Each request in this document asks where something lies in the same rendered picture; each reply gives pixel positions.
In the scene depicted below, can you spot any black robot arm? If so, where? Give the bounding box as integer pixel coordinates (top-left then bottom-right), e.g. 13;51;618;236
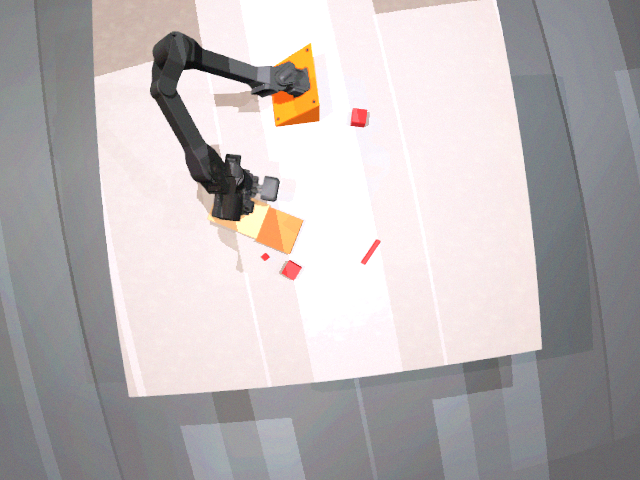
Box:
150;31;311;221

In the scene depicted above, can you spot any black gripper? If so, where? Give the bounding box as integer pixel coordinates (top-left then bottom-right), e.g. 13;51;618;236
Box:
236;169;280;202

